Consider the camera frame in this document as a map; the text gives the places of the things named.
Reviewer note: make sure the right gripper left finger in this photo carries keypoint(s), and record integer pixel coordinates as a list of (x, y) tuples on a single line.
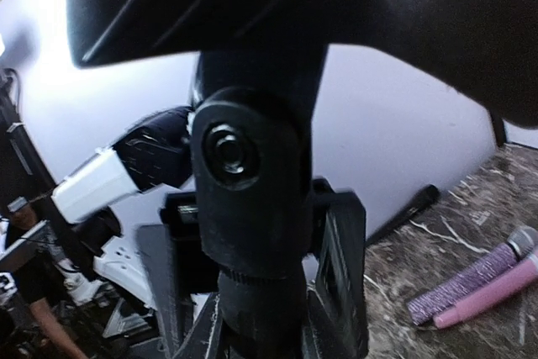
[(206, 339)]

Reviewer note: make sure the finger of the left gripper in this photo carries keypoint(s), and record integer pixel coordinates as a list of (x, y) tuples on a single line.
[(339, 281)]

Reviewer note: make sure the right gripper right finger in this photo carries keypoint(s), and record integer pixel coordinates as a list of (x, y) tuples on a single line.
[(323, 336)]

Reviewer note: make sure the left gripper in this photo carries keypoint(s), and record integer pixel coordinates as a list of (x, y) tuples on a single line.
[(246, 241)]

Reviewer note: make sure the black round-base stand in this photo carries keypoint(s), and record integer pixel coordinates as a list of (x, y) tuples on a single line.
[(269, 55)]

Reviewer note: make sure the purple glitter microphone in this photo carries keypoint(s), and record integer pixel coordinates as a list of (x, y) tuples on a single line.
[(519, 244)]

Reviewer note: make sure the pink microphone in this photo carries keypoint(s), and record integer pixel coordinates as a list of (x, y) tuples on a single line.
[(503, 287)]

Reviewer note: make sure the black microphone orange base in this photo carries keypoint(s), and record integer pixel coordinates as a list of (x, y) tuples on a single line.
[(421, 201)]

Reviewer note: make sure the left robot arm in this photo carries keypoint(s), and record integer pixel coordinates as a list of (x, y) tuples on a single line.
[(126, 207)]

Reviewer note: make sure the seated person striped shirt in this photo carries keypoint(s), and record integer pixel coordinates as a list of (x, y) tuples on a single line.
[(34, 285)]

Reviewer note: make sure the black left frame post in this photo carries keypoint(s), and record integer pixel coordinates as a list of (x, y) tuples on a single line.
[(23, 174)]

